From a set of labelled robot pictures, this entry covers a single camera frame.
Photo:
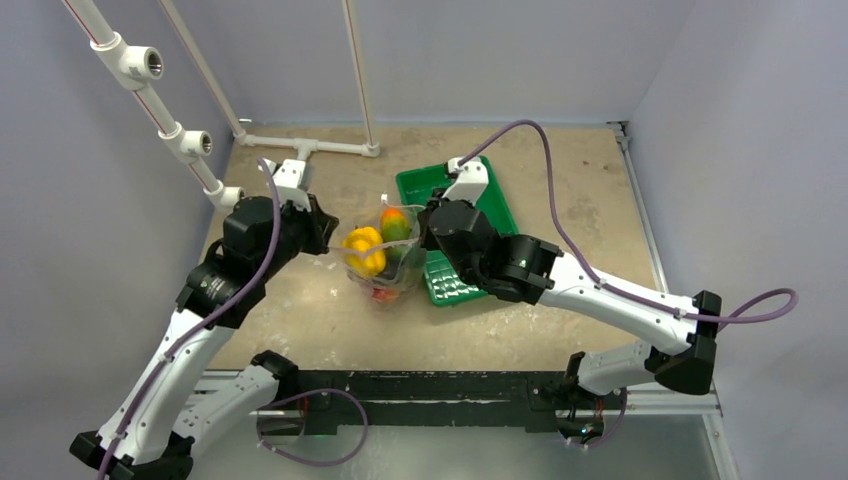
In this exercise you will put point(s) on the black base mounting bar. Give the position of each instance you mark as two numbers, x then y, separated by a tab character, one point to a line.
535	401

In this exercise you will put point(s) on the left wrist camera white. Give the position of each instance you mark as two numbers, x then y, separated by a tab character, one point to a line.
291	180

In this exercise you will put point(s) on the red tomato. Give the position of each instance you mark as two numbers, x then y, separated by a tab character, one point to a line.
384	295

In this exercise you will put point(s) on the clear zip top bag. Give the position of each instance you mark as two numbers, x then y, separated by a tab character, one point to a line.
403	275

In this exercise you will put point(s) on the yellow bell pepper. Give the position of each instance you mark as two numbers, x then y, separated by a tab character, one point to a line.
364	253

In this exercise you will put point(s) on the green plastic tray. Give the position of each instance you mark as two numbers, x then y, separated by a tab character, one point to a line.
416	186

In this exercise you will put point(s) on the aluminium frame rail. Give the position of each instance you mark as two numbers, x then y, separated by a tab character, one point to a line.
675	344

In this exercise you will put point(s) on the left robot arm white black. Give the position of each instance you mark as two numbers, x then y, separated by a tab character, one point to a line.
153	434

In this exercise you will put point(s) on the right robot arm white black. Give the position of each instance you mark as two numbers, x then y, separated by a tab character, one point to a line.
671	349

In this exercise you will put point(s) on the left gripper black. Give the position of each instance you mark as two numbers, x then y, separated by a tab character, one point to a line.
318	222

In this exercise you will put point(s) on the white PVC pipe frame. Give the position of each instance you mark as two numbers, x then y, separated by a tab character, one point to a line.
137	67

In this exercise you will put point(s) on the green orange mango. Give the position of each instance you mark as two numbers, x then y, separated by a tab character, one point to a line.
394	228

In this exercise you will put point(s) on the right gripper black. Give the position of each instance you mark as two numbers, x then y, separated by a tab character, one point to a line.
431	221

